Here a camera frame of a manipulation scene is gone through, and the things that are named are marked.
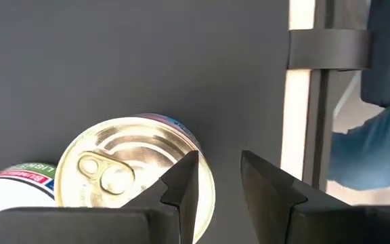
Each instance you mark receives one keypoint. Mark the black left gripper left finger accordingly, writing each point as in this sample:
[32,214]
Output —
[168,210]

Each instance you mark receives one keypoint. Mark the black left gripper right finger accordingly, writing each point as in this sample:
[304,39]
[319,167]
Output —
[283,217]

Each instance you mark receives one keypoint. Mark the blue pink salmon can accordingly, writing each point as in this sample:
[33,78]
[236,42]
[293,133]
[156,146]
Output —
[130,142]

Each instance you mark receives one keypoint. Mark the green white tuna can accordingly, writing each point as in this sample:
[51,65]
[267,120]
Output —
[12,193]

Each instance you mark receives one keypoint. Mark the person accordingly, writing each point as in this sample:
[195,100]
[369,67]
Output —
[384,51]

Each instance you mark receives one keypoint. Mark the black frame bracket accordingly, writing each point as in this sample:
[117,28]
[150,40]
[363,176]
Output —
[330,49]

